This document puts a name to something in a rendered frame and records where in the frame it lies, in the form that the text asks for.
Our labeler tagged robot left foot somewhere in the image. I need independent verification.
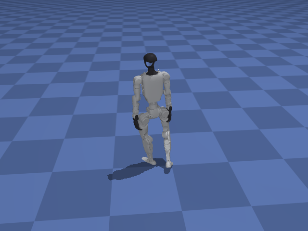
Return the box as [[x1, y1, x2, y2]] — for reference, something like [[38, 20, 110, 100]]
[[142, 157, 156, 165]]

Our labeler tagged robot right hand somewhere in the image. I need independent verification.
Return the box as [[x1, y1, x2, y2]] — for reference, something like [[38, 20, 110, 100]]
[[167, 106, 172, 122]]

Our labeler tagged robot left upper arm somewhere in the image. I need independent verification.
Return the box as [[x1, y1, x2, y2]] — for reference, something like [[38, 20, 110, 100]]
[[133, 75, 143, 102]]

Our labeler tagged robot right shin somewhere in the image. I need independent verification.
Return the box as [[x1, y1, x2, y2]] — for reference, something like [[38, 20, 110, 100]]
[[164, 131, 171, 162]]

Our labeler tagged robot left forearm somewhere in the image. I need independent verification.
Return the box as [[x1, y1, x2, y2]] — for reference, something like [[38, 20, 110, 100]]
[[132, 96, 140, 119]]

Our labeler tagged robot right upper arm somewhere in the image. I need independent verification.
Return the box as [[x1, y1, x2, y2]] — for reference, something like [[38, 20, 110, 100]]
[[161, 71, 170, 96]]

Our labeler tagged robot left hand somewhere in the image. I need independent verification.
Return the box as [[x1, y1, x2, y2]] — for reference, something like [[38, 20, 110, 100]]
[[133, 115, 142, 130]]

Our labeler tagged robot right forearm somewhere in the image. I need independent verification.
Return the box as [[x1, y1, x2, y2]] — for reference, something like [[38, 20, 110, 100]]
[[165, 91, 172, 109]]

